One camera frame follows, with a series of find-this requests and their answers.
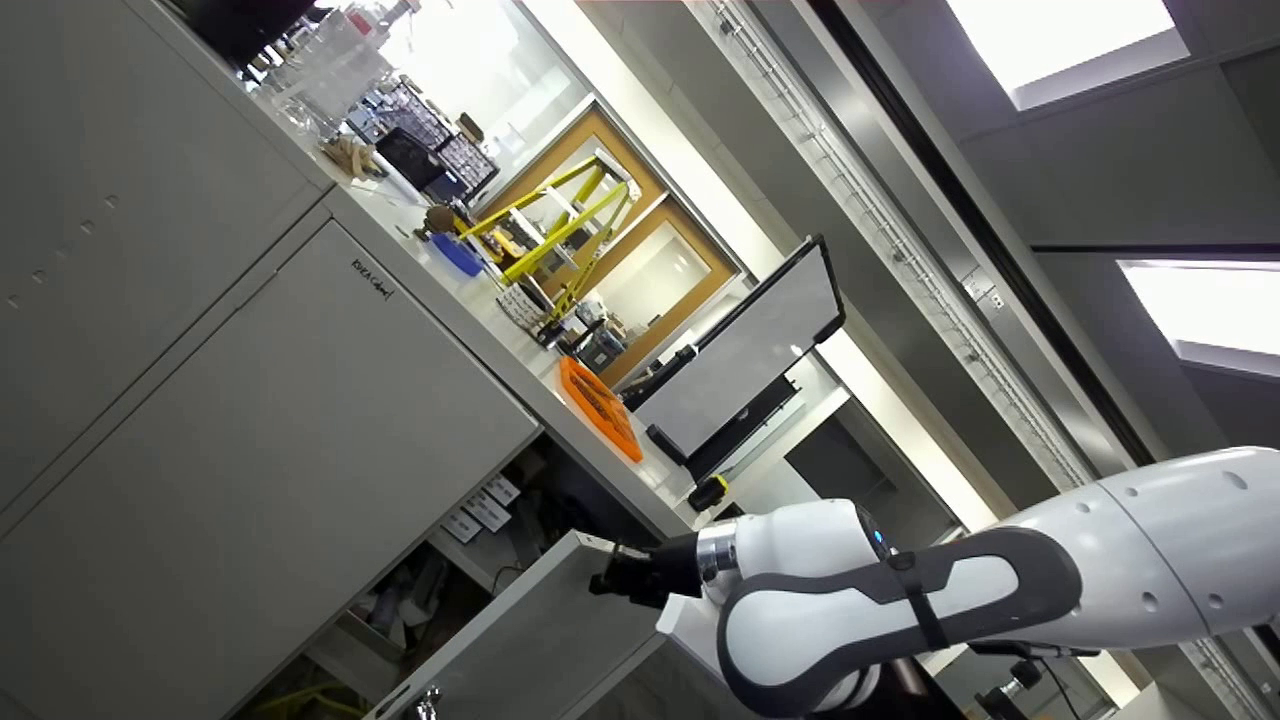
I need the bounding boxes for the white boxes inside cabinet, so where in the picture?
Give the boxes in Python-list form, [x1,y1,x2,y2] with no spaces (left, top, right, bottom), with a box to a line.
[438,474,529,552]

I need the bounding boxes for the grey closed cabinet door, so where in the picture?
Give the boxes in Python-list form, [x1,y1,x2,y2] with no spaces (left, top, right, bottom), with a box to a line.
[0,215,546,720]

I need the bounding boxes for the orange plastic tray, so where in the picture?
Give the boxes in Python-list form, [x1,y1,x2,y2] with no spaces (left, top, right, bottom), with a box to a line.
[558,353,650,467]

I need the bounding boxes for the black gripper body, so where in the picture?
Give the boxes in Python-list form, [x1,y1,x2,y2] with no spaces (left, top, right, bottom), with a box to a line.
[622,531,710,613]

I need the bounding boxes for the blue plastic container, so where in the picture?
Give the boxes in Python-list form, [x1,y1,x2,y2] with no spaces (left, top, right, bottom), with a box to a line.
[429,230,491,286]

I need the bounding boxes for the square ceiling light panel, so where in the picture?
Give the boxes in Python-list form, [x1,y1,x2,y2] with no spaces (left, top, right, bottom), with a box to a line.
[950,0,1194,112]
[1117,255,1280,379]

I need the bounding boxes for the black flat monitor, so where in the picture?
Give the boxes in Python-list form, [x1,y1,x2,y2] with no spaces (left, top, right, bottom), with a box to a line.
[638,236,849,467]

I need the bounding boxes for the metal ceiling rail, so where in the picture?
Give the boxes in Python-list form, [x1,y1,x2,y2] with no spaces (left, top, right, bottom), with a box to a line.
[683,0,1280,720]

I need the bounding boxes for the wooden door frame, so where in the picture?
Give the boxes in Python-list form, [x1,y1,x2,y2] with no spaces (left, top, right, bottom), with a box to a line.
[471,105,739,391]

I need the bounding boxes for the grey tall cabinet door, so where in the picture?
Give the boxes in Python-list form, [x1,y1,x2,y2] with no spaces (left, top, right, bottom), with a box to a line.
[0,0,338,513]

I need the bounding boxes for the yellow step ladder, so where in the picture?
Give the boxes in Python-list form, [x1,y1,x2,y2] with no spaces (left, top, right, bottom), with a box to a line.
[464,151,642,320]

